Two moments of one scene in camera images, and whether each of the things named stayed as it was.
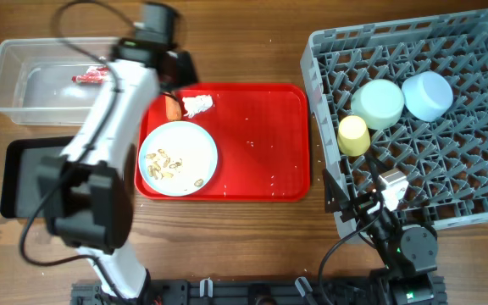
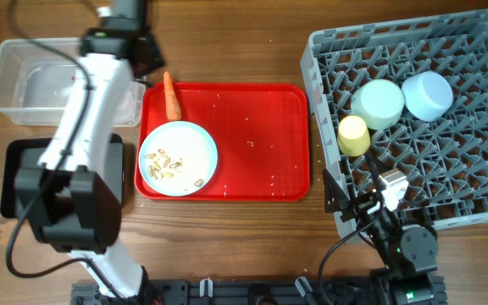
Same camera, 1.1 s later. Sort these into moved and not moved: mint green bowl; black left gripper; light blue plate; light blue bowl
Moved: black left gripper
Not moved: light blue plate; mint green bowl; light blue bowl
